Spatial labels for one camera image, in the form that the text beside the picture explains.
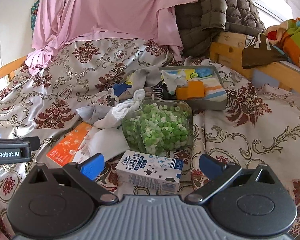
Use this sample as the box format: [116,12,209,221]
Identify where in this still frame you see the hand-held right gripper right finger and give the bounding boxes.
[185,153,278,204]

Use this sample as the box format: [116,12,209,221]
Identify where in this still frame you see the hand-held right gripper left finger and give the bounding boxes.
[27,153,118,205]

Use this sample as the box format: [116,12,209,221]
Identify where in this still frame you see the white plastic packet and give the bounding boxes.
[72,127,130,163]

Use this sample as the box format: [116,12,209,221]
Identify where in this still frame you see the grey sock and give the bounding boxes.
[76,104,110,124]
[132,65,165,88]

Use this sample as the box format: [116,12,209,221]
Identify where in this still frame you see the grey tray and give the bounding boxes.
[125,65,228,111]

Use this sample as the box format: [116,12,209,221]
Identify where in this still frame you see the orange cloth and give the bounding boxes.
[176,81,205,100]

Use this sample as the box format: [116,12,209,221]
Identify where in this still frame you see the black white striped sock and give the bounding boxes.
[151,81,177,100]

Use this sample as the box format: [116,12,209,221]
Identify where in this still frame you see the white green printed sock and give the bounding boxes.
[161,70,188,92]

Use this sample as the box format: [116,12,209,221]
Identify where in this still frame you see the orange white cardboard box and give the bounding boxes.
[46,122,95,168]

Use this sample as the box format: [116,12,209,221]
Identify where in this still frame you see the white blue milk carton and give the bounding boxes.
[115,150,184,194]

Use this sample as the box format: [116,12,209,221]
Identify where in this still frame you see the floral satin bedspread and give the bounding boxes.
[0,37,300,240]

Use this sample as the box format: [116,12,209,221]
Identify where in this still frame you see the clear bag green white candies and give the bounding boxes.
[120,99,194,155]

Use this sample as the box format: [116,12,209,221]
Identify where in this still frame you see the brown cloth white numbers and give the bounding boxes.
[241,33,289,69]

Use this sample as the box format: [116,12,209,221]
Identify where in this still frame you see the white mattress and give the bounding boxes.
[280,57,300,75]

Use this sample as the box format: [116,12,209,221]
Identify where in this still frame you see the colourful patchwork blanket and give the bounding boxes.
[265,17,300,67]

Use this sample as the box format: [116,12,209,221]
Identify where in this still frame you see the pink sheet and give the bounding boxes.
[25,0,198,75]

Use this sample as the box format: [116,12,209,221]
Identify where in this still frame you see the brown quilted jacket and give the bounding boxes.
[175,0,265,58]

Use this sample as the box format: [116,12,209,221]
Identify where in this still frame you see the wooden bed frame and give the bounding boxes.
[210,31,300,93]

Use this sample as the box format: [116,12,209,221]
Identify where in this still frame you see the teal wall poster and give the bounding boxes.
[31,0,40,34]

